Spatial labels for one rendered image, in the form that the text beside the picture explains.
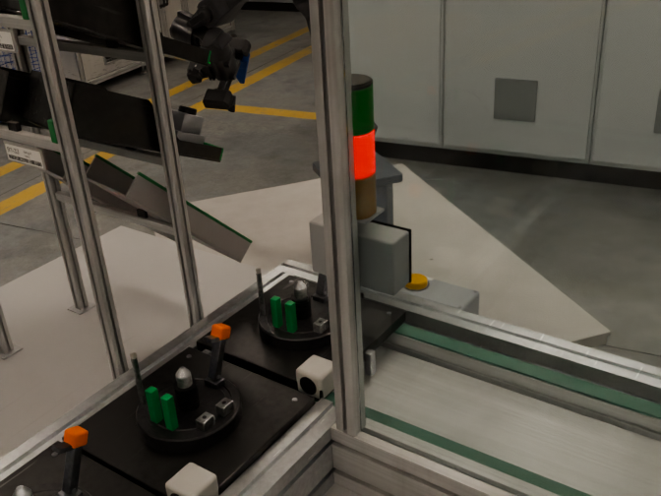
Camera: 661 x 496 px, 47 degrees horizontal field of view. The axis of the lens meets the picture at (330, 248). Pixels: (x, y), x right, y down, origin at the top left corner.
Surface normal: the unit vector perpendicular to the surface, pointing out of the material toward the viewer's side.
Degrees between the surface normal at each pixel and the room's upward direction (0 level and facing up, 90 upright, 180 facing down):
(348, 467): 90
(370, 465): 90
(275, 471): 0
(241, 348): 0
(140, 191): 90
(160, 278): 0
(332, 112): 90
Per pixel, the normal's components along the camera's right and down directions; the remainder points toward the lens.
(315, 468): 0.82, 0.22
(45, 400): -0.05, -0.88
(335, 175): -0.57, 0.41
